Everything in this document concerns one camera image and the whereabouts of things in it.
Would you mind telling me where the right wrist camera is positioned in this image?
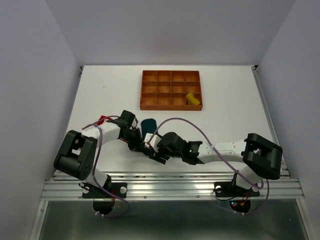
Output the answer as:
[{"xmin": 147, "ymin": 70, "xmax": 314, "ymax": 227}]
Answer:
[{"xmin": 144, "ymin": 133, "xmax": 161, "ymax": 152}]

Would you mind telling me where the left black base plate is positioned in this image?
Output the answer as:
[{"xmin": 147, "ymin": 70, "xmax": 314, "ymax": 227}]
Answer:
[{"xmin": 82, "ymin": 182, "xmax": 129, "ymax": 200}]

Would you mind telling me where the red sock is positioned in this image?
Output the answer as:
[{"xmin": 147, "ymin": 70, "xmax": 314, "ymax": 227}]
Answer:
[{"xmin": 96, "ymin": 115, "xmax": 112, "ymax": 126}]

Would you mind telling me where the orange compartment tray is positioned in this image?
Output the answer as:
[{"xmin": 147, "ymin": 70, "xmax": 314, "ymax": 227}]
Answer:
[{"xmin": 139, "ymin": 70, "xmax": 203, "ymax": 111}]

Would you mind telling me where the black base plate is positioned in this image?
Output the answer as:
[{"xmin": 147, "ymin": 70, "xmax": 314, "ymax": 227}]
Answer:
[
  {"xmin": 213, "ymin": 181, "xmax": 260, "ymax": 198},
  {"xmin": 82, "ymin": 182, "xmax": 129, "ymax": 200}
]

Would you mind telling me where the yellow bear sock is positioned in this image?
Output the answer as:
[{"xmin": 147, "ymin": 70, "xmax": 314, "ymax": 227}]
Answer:
[{"xmin": 186, "ymin": 92, "xmax": 201, "ymax": 106}]

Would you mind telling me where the aluminium mounting rail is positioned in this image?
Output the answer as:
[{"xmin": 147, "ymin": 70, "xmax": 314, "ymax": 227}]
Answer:
[{"xmin": 41, "ymin": 171, "xmax": 305, "ymax": 201}]

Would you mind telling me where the teal sock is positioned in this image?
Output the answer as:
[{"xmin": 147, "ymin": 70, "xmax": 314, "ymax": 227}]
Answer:
[{"xmin": 140, "ymin": 118, "xmax": 158, "ymax": 140}]

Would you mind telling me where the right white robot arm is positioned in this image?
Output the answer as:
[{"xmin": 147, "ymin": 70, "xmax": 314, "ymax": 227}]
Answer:
[{"xmin": 144, "ymin": 132, "xmax": 283, "ymax": 195}]

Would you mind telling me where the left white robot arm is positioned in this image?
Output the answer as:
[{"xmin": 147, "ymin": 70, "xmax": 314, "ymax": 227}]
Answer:
[{"xmin": 53, "ymin": 110, "xmax": 147, "ymax": 197}]

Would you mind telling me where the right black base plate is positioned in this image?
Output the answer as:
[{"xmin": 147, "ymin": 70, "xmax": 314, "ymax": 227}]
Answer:
[{"xmin": 213, "ymin": 181, "xmax": 260, "ymax": 198}]

